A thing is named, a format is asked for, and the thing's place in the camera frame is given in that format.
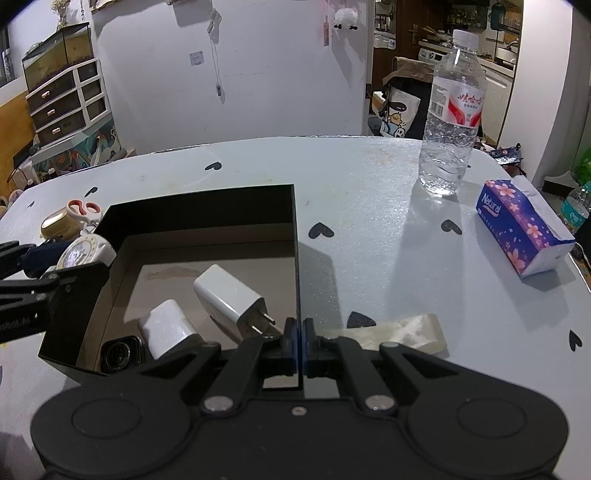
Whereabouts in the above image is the tan earbuds case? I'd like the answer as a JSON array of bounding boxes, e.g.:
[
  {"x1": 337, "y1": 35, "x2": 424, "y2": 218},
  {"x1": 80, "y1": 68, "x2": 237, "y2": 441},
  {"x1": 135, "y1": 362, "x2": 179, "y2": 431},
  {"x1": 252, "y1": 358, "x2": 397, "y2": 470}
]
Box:
[{"x1": 40, "y1": 208, "x2": 82, "y2": 241}]

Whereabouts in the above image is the black cardboard box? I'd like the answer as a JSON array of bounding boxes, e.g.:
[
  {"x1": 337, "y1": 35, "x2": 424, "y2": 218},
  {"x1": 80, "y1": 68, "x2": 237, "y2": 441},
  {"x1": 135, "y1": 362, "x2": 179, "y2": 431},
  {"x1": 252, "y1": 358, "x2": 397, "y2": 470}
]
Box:
[{"x1": 38, "y1": 185, "x2": 301, "y2": 383}]

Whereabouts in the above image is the plastic water bottle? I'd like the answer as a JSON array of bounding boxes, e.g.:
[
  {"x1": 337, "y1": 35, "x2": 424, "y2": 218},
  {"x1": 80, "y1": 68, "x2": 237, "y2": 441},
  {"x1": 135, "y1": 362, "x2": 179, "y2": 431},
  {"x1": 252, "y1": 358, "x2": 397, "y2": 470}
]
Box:
[{"x1": 419, "y1": 30, "x2": 487, "y2": 197}]

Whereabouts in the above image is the white drawer cabinet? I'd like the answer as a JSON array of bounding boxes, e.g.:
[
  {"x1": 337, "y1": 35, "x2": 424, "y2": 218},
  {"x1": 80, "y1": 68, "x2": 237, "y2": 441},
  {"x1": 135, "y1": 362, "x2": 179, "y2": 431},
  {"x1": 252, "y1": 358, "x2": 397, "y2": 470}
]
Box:
[{"x1": 26, "y1": 58, "x2": 111, "y2": 147}]

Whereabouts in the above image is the translucent plastic strip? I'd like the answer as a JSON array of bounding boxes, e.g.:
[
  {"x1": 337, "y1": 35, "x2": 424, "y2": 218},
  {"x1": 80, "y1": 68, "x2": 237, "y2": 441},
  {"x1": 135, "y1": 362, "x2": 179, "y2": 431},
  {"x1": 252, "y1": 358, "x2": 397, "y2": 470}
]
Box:
[{"x1": 318, "y1": 313, "x2": 447, "y2": 354}]

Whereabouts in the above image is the white tote bag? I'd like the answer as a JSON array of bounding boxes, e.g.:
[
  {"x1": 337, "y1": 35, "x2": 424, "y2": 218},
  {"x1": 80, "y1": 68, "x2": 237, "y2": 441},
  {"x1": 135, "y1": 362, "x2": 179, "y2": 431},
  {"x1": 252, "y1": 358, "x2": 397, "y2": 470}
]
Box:
[{"x1": 379, "y1": 88, "x2": 421, "y2": 138}]

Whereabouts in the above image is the small white charger cube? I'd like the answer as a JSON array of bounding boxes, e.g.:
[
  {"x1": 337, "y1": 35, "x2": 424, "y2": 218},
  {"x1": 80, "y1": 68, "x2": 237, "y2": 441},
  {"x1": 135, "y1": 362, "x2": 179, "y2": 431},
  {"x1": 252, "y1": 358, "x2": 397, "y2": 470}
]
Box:
[{"x1": 137, "y1": 299, "x2": 204, "y2": 360}]

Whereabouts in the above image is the large white charger plug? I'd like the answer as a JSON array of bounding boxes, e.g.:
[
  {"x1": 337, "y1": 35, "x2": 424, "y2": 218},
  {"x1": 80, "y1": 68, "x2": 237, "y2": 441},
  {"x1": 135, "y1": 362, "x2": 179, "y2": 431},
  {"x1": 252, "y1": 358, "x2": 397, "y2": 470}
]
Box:
[{"x1": 193, "y1": 264, "x2": 280, "y2": 341}]

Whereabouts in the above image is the painted storage chest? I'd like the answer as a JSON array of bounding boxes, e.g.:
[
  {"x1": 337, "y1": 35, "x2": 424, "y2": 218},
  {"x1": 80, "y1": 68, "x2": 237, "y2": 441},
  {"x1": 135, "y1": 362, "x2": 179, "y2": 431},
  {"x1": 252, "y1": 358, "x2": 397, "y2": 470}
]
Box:
[{"x1": 31, "y1": 114, "x2": 127, "y2": 182}]

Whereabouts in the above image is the purple tissue pack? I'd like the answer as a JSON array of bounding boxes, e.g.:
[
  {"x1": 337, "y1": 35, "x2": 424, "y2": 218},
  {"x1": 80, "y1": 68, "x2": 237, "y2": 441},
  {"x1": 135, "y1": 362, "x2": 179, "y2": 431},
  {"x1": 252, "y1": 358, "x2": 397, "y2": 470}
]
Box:
[{"x1": 476, "y1": 176, "x2": 575, "y2": 278}]

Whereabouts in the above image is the white round tape measure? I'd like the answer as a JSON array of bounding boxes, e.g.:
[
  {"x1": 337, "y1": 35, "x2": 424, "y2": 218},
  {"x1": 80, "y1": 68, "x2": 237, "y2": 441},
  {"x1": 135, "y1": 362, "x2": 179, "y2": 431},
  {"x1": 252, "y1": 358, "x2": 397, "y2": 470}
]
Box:
[{"x1": 55, "y1": 234, "x2": 116, "y2": 270}]

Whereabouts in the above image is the black earbuds case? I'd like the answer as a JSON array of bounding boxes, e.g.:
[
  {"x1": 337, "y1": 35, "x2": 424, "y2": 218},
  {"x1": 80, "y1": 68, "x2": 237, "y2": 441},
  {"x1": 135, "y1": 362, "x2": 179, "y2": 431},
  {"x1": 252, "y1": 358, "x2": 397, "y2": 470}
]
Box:
[{"x1": 20, "y1": 240, "x2": 72, "y2": 279}]

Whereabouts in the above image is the silver smartwatch body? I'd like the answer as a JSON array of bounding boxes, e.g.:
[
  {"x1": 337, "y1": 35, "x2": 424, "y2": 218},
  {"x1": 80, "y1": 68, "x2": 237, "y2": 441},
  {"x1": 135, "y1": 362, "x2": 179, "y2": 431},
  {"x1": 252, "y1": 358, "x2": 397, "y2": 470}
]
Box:
[{"x1": 99, "y1": 335, "x2": 145, "y2": 375}]

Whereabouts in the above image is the white plush wall toy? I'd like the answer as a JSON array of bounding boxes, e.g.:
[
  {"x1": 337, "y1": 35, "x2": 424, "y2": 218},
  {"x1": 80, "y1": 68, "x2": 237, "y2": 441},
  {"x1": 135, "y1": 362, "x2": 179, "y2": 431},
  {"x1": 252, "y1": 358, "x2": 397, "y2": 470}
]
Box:
[{"x1": 332, "y1": 7, "x2": 359, "y2": 30}]

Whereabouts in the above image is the glass fish tank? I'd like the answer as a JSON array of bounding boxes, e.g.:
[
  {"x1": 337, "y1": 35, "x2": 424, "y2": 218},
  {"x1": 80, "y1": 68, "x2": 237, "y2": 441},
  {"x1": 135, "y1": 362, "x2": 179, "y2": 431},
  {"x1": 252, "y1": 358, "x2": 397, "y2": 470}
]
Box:
[{"x1": 22, "y1": 22, "x2": 94, "y2": 92}]

